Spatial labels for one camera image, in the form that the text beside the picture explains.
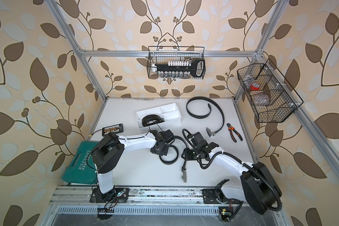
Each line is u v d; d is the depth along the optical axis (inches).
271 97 28.8
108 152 20.1
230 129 39.4
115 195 28.7
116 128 39.3
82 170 31.0
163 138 26.8
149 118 37.5
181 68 33.3
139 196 29.7
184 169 32.2
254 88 32.3
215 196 29.0
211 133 37.8
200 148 25.7
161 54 35.9
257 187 16.1
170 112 41.7
